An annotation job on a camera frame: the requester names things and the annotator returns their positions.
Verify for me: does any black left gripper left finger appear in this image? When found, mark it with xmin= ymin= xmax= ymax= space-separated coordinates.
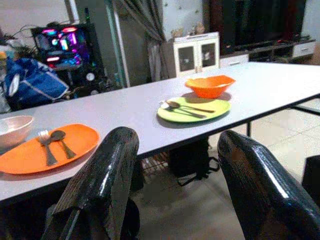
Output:
xmin=41 ymin=126 xmax=140 ymax=240

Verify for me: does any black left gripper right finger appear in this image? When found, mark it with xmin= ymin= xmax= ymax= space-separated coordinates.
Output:
xmin=216 ymin=129 xmax=320 ymax=240

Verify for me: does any dark metal fork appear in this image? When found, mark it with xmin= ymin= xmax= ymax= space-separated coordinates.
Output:
xmin=37 ymin=129 xmax=59 ymax=167

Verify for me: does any dark metal spoon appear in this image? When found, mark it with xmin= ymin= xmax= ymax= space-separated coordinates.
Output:
xmin=50 ymin=130 xmax=77 ymax=160

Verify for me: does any black bag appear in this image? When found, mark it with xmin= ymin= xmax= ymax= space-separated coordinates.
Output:
xmin=169 ymin=138 xmax=220 ymax=186

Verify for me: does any orange oval plate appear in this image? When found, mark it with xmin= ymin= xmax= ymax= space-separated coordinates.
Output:
xmin=0 ymin=123 xmax=101 ymax=175

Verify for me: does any light green oval plate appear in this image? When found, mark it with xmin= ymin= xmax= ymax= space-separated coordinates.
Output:
xmin=156 ymin=96 xmax=232 ymax=124

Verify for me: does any white bowl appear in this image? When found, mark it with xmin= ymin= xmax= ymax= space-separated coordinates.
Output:
xmin=0 ymin=115 xmax=35 ymax=149

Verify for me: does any bronze metal spoon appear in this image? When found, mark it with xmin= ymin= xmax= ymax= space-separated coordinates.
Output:
xmin=165 ymin=100 xmax=216 ymax=114

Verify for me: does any bronze metal fork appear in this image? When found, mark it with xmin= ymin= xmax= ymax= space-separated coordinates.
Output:
xmin=159 ymin=99 xmax=208 ymax=119

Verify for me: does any orange bowl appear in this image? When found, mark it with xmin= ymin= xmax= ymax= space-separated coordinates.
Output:
xmin=184 ymin=75 xmax=237 ymax=99

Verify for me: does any blue bag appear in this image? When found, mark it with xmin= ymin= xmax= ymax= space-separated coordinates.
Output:
xmin=3 ymin=57 xmax=70 ymax=106

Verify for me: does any black computer case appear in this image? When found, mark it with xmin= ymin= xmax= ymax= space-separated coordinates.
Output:
xmin=30 ymin=23 xmax=99 ymax=74

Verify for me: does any low white television stand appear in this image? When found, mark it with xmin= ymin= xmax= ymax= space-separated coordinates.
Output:
xmin=219 ymin=39 xmax=317 ymax=69

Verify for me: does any white glass door cabinet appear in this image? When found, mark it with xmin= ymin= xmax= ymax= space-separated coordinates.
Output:
xmin=173 ymin=31 xmax=221 ymax=78

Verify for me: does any green houseplant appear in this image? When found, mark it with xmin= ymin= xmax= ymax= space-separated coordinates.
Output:
xmin=0 ymin=23 xmax=36 ymax=58

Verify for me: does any grey curtain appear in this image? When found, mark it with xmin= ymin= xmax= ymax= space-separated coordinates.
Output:
xmin=138 ymin=0 xmax=166 ymax=81

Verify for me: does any black television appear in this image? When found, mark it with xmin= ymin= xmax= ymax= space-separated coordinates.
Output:
xmin=221 ymin=0 xmax=308 ymax=49

